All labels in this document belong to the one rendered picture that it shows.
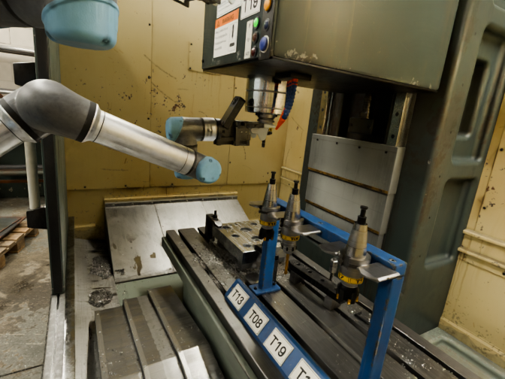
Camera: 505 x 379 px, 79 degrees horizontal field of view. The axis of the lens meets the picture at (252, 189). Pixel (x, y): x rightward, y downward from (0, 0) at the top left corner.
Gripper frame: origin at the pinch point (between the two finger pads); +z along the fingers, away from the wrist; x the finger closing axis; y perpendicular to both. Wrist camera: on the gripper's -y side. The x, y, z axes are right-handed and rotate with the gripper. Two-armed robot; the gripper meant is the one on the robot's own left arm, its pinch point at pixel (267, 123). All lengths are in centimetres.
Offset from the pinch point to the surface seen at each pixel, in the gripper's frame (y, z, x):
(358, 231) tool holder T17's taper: 17, -9, 57
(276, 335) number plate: 49, -18, 43
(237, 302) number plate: 51, -21, 25
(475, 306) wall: 70, 81, 41
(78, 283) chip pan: 75, -68, -45
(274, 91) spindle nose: -10.8, -2.5, 7.5
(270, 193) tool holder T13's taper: 18.0, -11.3, 24.1
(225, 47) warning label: -21.6, -20.1, 8.7
